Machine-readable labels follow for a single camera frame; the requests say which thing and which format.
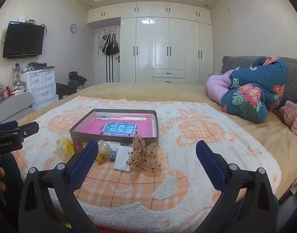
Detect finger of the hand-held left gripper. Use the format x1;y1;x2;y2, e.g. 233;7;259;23
14;121;40;142
0;121;18;133

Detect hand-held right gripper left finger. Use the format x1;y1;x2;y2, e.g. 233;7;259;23
18;139;100;233

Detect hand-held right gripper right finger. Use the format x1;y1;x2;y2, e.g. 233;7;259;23
195;140;280;233

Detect pearl hair ornament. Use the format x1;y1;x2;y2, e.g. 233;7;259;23
97;139;111;163

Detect yellow hair rings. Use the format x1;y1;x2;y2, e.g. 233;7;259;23
53;137;75;157

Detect small blue box clear lid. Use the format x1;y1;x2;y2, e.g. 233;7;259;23
108;148;120;162

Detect shallow cardboard box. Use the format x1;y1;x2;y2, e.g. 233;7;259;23
69;108;159;149

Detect beige polka dot bow clip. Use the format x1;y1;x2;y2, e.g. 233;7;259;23
128;133;162;174

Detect clear plastic jewelry bag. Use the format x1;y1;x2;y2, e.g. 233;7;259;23
114;146;135;172

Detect person's left hand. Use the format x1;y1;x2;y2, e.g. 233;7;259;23
0;166;7;193

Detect orange white checked blanket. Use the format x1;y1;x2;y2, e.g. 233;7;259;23
12;96;283;232

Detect white drawer cabinet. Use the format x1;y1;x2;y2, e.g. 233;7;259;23
20;69;59;110

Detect dark clothes heap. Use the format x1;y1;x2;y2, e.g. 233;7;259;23
56;83;79;100

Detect dark clothes pile on stool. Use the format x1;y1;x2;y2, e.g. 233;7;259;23
68;71;88;87

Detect pink pillow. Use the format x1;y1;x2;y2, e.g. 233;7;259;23
205;67;240;106

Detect blue floral quilt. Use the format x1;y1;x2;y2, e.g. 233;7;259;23
221;56;289;124

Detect black television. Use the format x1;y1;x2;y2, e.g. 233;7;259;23
2;21;46;59

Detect white door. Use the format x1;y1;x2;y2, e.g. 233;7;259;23
94;27;121;84

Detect hanging bags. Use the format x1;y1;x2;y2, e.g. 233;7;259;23
98;32;120;56

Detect grey quilted headboard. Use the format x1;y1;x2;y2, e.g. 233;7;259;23
221;56;297;111

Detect white wardrobe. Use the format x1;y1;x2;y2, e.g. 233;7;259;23
87;1;214;85

